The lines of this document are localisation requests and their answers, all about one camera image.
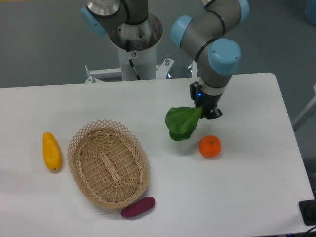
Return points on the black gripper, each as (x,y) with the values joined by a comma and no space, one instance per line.
(206,101)

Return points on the green bok choy vegetable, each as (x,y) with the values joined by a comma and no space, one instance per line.
(182,121)

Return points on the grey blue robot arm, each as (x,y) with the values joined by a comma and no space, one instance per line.
(135,32)

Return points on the orange mandarin fruit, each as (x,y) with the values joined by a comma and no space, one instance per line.
(210,146)

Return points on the white metal leg at right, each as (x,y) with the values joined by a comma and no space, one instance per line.
(306,112)

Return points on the woven wicker basket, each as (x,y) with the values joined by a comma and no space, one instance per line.
(108,164)

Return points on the purple sweet potato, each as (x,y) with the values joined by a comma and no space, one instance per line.
(138,208)

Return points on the black device at table corner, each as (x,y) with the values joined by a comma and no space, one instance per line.
(308,211)

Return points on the yellow mango fruit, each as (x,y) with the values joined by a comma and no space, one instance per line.
(51,152)

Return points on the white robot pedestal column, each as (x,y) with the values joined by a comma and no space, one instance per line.
(144,62)

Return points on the white metal base frame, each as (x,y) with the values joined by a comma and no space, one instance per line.
(162,72)

